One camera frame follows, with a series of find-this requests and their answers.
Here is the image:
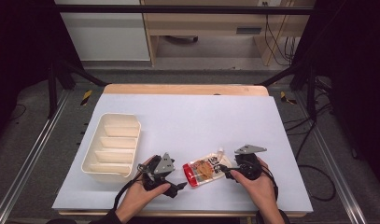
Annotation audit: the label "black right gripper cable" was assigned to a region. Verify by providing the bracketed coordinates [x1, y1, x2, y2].
[261, 164, 279, 202]

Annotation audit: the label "cream divided plastic tray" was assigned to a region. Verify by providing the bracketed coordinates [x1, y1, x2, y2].
[80, 112, 143, 184]

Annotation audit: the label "black hanging cables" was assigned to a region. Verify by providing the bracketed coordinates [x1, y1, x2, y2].
[263, 2, 298, 67]

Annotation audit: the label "black floor cable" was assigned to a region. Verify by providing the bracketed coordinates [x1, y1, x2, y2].
[284, 102, 337, 203]

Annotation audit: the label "wooden desk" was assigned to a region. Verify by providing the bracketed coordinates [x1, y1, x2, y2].
[140, 0, 317, 67]

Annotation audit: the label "white cabinet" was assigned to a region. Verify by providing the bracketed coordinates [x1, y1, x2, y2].
[54, 0, 151, 62]

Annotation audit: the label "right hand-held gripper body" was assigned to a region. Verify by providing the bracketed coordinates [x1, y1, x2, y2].
[233, 144, 268, 181]

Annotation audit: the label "clear snack packet red edge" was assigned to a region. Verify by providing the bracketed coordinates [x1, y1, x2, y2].
[182, 147, 234, 189]

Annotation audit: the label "black horizontal frame bar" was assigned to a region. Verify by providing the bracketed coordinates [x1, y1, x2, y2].
[53, 4, 317, 16]

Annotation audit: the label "black curtain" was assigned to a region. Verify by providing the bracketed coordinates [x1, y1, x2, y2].
[291, 0, 380, 194]
[0, 0, 83, 147]

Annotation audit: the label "white table mat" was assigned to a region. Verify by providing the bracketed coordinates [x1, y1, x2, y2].
[51, 92, 314, 215]

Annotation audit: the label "black metal stand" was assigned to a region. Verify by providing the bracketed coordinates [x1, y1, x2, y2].
[47, 59, 108, 119]
[258, 60, 318, 122]

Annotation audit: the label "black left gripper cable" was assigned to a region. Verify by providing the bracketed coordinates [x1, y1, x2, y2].
[112, 170, 148, 211]

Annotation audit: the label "yellow black floor tape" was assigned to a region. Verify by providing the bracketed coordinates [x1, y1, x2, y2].
[279, 91, 298, 106]
[80, 89, 94, 106]

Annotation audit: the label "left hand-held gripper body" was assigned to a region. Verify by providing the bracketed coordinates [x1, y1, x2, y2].
[136, 151, 180, 199]

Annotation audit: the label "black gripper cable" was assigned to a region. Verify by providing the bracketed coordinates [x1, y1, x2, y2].
[261, 164, 279, 202]
[112, 170, 148, 211]

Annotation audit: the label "aluminium floor rail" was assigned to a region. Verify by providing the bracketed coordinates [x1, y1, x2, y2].
[0, 90, 71, 224]
[293, 91, 369, 224]

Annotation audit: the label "person's right hand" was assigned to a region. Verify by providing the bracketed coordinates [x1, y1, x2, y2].
[229, 157, 279, 217]

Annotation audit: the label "person's left hand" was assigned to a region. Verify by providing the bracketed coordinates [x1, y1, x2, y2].
[115, 154, 172, 224]

